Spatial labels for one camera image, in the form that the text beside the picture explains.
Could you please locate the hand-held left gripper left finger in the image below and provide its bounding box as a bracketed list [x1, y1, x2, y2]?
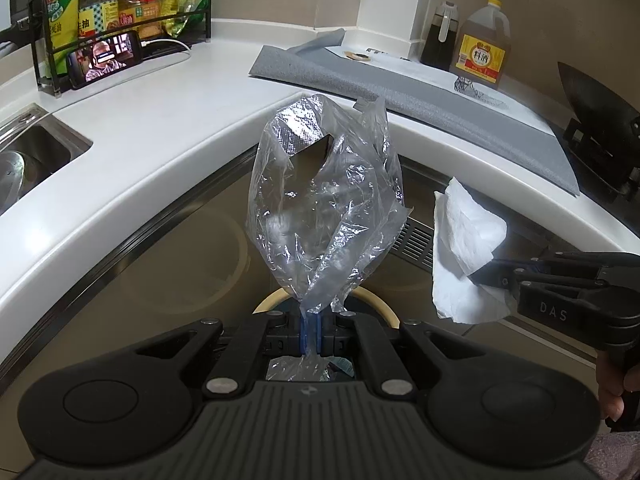
[125, 310, 315, 401]

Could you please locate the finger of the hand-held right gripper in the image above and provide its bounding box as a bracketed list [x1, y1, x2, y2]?
[492, 251, 640, 272]
[469, 265, 609, 293]

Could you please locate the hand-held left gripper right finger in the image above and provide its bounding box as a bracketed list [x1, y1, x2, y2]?
[315, 310, 501, 401]

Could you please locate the white tissue paper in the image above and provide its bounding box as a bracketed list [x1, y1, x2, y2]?
[431, 176, 518, 325]

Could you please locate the dark bin with yellow rim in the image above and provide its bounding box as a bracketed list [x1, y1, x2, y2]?
[252, 287, 401, 383]

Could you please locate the clear plastic bag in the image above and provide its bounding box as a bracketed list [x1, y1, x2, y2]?
[245, 94, 416, 383]

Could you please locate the person's right hand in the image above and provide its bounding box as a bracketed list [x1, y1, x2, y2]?
[596, 348, 627, 424]

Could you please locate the metal vent grille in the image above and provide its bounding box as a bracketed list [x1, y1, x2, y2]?
[390, 217, 436, 273]

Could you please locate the black stove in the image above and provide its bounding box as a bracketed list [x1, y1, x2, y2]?
[562, 110, 640, 206]

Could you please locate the person's clothing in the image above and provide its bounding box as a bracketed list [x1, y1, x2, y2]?
[587, 432, 640, 480]

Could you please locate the black wok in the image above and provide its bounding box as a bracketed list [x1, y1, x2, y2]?
[557, 61, 640, 133]

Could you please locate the brown cooking wine jug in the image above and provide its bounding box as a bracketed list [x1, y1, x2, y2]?
[449, 0, 512, 91]

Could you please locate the dark sauce bottle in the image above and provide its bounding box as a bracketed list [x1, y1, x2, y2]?
[420, 1, 460, 72]

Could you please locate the grey mat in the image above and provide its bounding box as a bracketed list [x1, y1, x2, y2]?
[248, 29, 581, 197]

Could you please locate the stainless steel sink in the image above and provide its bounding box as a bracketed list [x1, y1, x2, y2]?
[0, 102, 94, 216]

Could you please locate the steel pot lid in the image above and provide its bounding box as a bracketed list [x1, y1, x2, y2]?
[0, 150, 26, 216]

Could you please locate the smartphone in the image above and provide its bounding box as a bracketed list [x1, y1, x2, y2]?
[67, 30, 142, 91]

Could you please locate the green bottle with yellow cap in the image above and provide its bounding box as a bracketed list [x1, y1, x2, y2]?
[42, 0, 81, 76]

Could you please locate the white charging cable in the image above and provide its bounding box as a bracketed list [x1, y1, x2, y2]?
[140, 37, 192, 58]

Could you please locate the black wire rack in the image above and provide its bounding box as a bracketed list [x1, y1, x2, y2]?
[27, 0, 212, 97]

